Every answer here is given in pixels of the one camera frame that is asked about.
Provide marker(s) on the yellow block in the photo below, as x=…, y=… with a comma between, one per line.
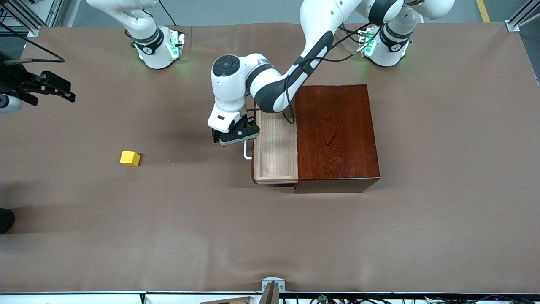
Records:
x=129, y=158

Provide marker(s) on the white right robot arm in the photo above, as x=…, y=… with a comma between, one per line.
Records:
x=156, y=57

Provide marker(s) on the black rounded object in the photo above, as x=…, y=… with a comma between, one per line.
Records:
x=6, y=220

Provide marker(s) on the aluminium profile bar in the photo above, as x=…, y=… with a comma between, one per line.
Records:
x=523, y=14

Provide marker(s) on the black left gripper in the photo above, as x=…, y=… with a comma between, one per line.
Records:
x=249, y=123

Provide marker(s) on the small green connector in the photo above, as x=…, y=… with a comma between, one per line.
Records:
x=322, y=299

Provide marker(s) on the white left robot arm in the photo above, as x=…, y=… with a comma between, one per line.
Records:
x=228, y=88

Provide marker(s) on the brown cardboard piece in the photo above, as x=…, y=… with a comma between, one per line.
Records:
x=228, y=301

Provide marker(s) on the aluminium frame structure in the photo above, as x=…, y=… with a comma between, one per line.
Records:
x=46, y=10

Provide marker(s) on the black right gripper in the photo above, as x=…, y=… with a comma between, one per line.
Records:
x=17, y=79

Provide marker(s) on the grey metal clamp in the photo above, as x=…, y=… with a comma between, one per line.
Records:
x=273, y=283

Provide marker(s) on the dark brown wooden cabinet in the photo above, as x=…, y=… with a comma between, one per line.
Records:
x=337, y=135

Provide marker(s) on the white table edge rail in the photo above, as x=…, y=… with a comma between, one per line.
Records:
x=84, y=299

